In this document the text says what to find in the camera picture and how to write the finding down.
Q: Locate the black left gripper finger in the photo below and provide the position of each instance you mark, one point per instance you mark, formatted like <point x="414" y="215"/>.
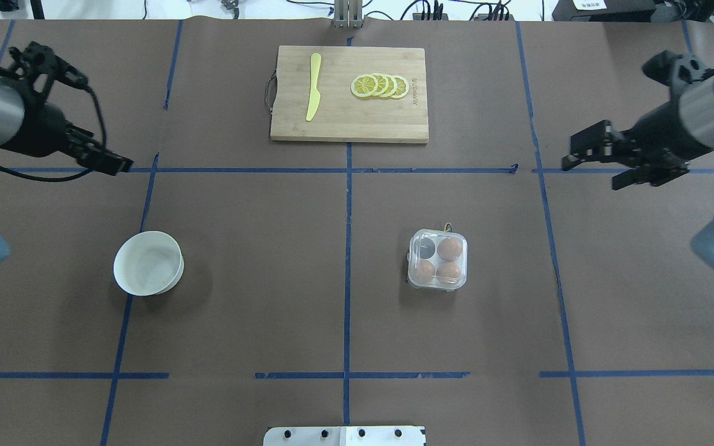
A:
<point x="82" y="144"/>
<point x="103" y="161"/>

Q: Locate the clear plastic egg box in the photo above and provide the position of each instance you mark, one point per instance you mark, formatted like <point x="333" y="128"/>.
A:
<point x="423" y="245"/>

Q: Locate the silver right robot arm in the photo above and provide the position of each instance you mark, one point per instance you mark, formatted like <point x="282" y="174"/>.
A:
<point x="691" y="85"/>

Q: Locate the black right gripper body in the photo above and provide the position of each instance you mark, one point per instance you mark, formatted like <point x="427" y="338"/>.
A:
<point x="657" y="133"/>

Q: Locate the brown egg in box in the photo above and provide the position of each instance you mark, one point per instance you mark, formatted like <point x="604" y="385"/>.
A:
<point x="450" y="249"/>
<point x="449" y="274"/>

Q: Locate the brown egg from bowl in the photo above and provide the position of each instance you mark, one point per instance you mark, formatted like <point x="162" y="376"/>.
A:
<point x="422" y="272"/>

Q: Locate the brown egg in box front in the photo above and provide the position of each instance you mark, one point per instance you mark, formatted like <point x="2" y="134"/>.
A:
<point x="449" y="274"/>

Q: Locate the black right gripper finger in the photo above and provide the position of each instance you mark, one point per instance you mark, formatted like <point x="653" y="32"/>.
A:
<point x="598" y="143"/>
<point x="653" y="174"/>

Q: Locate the aluminium frame post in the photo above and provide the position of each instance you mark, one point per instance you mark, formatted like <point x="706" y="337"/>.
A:
<point x="348" y="14"/>

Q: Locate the white ceramic bowl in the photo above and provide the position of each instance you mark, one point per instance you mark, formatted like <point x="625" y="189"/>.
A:
<point x="149" y="263"/>

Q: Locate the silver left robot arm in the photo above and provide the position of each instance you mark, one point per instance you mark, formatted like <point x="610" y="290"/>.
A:
<point x="16" y="96"/>

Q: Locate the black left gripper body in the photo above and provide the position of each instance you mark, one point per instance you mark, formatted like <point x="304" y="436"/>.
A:
<point x="39" y="129"/>

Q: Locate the yellow plastic knife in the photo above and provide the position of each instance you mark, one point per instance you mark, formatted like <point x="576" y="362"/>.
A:
<point x="314" y="93"/>

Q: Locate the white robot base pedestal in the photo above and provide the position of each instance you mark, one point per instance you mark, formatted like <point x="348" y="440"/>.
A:
<point x="346" y="435"/>

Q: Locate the brown egg in box rear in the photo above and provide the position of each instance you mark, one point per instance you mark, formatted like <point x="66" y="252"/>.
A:
<point x="450" y="249"/>

